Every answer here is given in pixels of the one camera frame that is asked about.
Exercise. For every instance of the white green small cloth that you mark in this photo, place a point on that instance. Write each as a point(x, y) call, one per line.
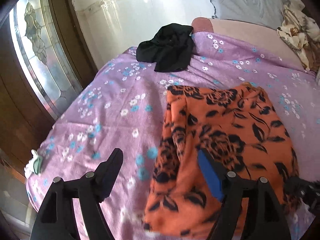
point(34, 164)

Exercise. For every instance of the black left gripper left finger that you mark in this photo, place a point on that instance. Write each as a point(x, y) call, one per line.
point(56, 217)

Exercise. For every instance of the pink mattress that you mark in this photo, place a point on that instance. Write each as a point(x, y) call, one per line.
point(260, 36)

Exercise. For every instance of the grey pillow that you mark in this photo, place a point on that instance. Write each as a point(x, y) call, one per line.
point(268, 13)

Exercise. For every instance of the dark wooden glass door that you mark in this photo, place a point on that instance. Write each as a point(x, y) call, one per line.
point(45, 64)

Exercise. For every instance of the black crumpled garment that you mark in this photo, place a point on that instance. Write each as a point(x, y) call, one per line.
point(170, 49)

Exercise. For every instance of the orange black floral garment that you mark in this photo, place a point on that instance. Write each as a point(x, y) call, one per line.
point(240, 129)

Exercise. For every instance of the cream brown floral cloth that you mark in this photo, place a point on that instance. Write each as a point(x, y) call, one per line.
point(301, 34)

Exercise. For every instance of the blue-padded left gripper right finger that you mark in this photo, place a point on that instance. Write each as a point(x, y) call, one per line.
point(264, 215)

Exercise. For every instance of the purple floral bedsheet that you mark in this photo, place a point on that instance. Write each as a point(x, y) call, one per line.
point(124, 107)

